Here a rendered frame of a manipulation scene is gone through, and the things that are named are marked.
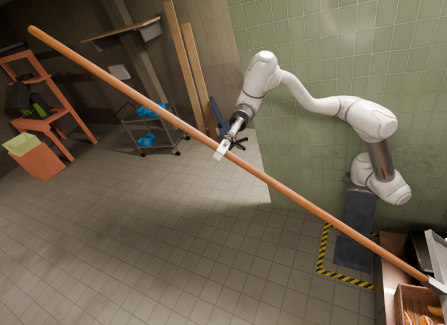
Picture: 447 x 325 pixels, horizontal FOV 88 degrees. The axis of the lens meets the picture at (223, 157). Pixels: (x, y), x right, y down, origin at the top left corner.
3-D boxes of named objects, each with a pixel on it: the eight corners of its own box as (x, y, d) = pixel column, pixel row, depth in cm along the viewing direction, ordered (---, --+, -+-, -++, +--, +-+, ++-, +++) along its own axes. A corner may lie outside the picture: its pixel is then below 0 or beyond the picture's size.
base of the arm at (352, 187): (343, 173, 183) (343, 168, 180) (376, 177, 172) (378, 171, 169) (340, 190, 172) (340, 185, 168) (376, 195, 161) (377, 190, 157)
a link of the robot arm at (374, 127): (388, 177, 157) (418, 199, 140) (367, 191, 159) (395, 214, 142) (366, 90, 112) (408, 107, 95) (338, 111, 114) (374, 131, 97)
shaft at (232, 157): (26, 33, 81) (24, 25, 79) (34, 30, 83) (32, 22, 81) (421, 284, 89) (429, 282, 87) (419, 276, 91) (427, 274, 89)
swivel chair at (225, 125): (251, 136, 435) (240, 90, 380) (247, 153, 398) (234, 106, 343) (224, 138, 453) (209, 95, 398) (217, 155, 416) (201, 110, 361)
